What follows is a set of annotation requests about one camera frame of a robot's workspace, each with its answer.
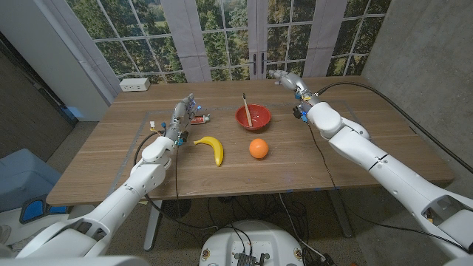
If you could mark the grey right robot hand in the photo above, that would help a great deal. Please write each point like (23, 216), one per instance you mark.
(295, 85)

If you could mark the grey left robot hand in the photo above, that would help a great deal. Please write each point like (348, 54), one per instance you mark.
(179, 118)

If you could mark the red white toothpaste tube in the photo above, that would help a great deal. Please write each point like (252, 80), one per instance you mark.
(199, 119)

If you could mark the wooden toothbrush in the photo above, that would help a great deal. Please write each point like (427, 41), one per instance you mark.
(247, 112)

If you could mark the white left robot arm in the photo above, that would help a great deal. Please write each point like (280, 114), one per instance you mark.
(122, 199)

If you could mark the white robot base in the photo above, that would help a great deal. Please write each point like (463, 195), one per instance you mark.
(255, 240)

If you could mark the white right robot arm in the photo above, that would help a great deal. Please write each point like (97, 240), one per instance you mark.
(391, 173)

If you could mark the red bowl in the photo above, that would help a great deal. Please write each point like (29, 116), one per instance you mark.
(260, 114)

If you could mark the yellow toy banana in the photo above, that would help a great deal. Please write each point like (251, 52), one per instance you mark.
(216, 147)

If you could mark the toy orange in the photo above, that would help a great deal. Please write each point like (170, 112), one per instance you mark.
(258, 148)

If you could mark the white power strip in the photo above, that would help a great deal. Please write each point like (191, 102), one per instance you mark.
(135, 84)

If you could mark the printed window backdrop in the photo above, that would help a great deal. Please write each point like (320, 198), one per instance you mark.
(229, 37)

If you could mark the black round fan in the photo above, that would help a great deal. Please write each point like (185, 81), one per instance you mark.
(176, 207)

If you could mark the white table leg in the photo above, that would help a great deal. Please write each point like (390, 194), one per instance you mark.
(151, 229)
(340, 214)

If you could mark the blue grey chair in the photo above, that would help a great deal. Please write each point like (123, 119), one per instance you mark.
(22, 177)

